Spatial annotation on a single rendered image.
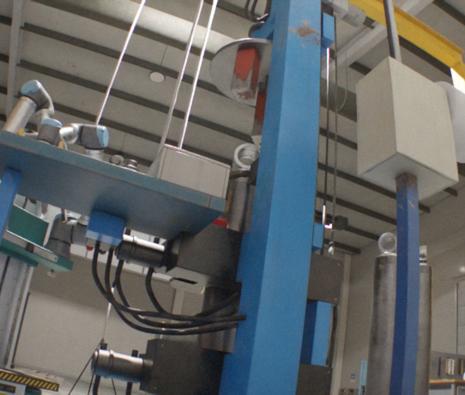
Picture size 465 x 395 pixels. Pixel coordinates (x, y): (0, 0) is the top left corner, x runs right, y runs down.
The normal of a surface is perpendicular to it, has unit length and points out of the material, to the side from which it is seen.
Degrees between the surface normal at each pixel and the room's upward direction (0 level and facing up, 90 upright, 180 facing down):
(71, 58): 173
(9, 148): 180
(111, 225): 90
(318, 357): 90
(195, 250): 90
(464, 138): 154
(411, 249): 90
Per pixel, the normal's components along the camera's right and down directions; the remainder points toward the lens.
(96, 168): 0.39, -0.33
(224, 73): -0.14, 0.90
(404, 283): -0.91, -0.29
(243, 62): -0.34, -0.44
